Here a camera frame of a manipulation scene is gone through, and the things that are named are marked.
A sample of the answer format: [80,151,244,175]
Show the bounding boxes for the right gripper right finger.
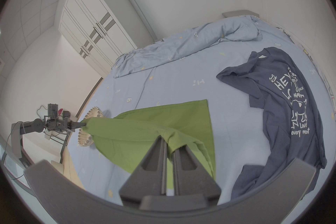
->
[172,146,221,206]

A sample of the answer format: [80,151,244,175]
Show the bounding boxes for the dark blue printed T-shirt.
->
[216,47,328,198]

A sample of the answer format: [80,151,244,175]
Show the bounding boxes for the bed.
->
[62,0,336,208]

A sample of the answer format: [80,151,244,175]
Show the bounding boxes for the green shorts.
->
[84,99,217,189]

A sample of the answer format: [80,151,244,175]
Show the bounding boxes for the round woven basket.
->
[78,107,104,147]

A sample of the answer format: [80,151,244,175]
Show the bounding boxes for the white wardrobe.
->
[58,0,155,79]

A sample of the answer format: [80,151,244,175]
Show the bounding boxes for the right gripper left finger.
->
[119,136,167,206]

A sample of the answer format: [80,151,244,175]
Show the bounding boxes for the pale blue quilt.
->
[111,15,263,78]

